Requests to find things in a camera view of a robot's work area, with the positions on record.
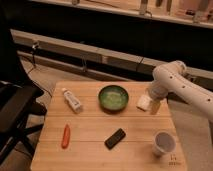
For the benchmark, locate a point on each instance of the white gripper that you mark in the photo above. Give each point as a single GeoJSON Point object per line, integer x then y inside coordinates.
{"type": "Point", "coordinates": [156, 92]}

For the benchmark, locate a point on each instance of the white sponge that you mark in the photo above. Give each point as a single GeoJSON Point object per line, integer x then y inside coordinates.
{"type": "Point", "coordinates": [144, 102]}

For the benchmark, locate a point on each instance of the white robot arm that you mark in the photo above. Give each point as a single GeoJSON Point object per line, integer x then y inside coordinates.
{"type": "Point", "coordinates": [170, 78]}

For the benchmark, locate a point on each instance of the green bowl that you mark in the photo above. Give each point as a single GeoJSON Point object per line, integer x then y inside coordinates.
{"type": "Point", "coordinates": [113, 98]}

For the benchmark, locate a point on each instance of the black rectangular block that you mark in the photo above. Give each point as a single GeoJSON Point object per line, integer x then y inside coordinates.
{"type": "Point", "coordinates": [115, 138]}

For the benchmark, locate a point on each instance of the wooden table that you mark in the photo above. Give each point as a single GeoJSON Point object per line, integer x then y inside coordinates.
{"type": "Point", "coordinates": [92, 126]}

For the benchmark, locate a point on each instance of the white tube bottle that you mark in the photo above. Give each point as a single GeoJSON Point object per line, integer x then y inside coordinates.
{"type": "Point", "coordinates": [72, 100]}

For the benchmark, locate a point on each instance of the orange carrot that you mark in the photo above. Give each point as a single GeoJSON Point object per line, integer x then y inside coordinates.
{"type": "Point", "coordinates": [66, 137]}

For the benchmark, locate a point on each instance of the black office chair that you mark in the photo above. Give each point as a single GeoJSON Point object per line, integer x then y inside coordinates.
{"type": "Point", "coordinates": [16, 104]}

